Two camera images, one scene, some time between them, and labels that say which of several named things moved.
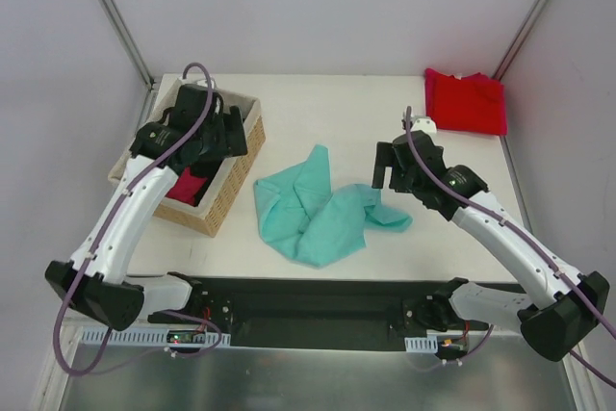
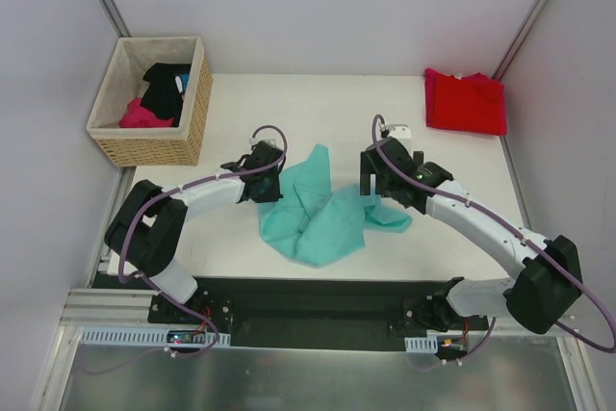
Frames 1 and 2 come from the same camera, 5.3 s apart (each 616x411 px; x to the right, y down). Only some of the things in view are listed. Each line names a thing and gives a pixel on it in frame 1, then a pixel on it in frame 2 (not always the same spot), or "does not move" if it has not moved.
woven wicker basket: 207,217 to 123,83
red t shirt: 474,103 does not move
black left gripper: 233,133 to 269,188
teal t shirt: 307,218 does not move
